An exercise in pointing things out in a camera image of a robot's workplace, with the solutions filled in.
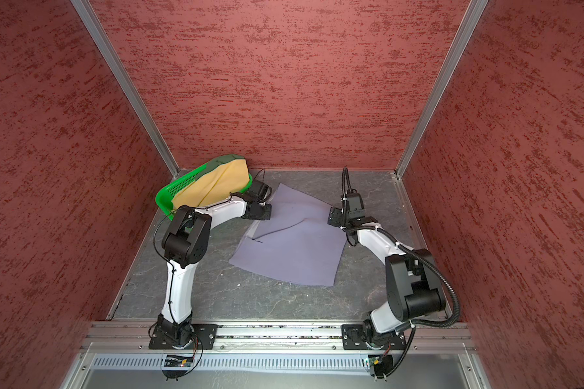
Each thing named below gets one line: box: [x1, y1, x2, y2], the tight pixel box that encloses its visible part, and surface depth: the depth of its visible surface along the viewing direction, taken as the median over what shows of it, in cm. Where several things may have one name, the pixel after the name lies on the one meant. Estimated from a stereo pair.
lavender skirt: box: [228, 183, 347, 287], surface depth 95 cm
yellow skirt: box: [171, 158, 251, 209], surface depth 108 cm
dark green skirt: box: [197, 153, 245, 176], surface depth 115 cm
